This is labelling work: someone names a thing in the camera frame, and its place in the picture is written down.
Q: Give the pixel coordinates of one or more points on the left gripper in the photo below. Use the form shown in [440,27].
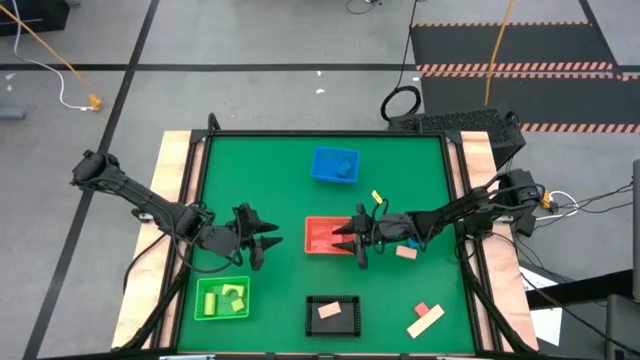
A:
[220,240]

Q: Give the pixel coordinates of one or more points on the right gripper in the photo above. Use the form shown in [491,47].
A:
[390,227]

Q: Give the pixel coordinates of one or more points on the yellow wooden arch block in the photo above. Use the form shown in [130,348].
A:
[232,286]

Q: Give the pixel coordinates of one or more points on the blue wooden block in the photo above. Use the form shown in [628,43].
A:
[344,169]

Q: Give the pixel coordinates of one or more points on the yellow wooden cylinder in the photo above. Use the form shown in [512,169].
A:
[210,303]

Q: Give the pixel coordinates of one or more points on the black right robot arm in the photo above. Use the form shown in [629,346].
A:
[450,212]

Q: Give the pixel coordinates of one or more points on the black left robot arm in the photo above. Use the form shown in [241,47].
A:
[150,202]

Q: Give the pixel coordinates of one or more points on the red plastic basket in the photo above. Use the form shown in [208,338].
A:
[317,245]

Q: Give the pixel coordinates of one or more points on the blue wooden cube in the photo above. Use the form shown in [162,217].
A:
[413,244]

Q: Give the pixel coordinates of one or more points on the blue plastic basket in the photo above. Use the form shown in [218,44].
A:
[322,162]

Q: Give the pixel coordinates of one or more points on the black slotted plastic basket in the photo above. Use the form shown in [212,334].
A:
[345,325]

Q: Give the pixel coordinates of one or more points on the green plastic basket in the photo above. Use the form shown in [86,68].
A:
[220,312]

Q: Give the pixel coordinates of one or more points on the small red wooden block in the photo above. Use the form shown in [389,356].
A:
[422,309]

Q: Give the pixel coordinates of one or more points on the long natural wooden plank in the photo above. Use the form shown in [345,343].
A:
[425,321]

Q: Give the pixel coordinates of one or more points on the wooden table side board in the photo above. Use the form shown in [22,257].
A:
[150,300]
[477,160]

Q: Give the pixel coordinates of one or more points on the yellow power plug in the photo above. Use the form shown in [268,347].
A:
[546,200]

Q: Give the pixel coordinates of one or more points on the white paper sheet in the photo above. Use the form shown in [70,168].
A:
[547,325]

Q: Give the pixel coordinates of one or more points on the black floor beam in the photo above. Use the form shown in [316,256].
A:
[575,292]

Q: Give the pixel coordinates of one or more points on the black hazard-striped floor mat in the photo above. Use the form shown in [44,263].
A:
[500,45]
[550,100]

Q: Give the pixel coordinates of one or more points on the grey flat floor bar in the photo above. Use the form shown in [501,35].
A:
[10,113]

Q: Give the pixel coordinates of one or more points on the grey upright panel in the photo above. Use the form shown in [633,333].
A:
[636,225]

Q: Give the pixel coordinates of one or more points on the grey cabinet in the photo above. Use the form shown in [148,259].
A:
[625,330]

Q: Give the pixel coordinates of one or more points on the black cabinet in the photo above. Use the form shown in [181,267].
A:
[30,17]

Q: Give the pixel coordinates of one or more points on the black table frame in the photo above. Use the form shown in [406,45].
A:
[325,133]

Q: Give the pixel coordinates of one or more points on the short black corner post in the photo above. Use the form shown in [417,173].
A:
[214,125]

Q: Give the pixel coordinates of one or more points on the grey metal mount plate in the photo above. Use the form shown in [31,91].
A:
[145,216]

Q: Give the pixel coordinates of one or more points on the black diagonal frame strut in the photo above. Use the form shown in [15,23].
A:
[160,310]
[491,310]

